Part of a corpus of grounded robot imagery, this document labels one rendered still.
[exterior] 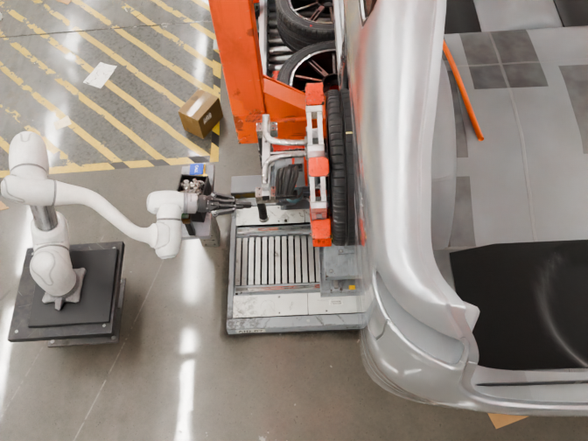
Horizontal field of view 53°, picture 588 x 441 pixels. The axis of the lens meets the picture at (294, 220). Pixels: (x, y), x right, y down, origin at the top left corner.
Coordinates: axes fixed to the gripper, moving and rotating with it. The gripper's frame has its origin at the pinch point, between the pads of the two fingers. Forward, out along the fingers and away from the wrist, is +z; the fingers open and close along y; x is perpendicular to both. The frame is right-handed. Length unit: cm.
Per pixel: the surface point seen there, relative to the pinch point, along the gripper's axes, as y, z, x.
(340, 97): 15, 32, -55
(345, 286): -19, 57, 42
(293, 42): 138, 42, 24
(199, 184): 24.1, -17.6, 18.7
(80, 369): -41, -73, 93
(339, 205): -25, 30, -39
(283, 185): -14.1, 10.3, -34.6
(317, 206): -22.4, 22.9, -33.7
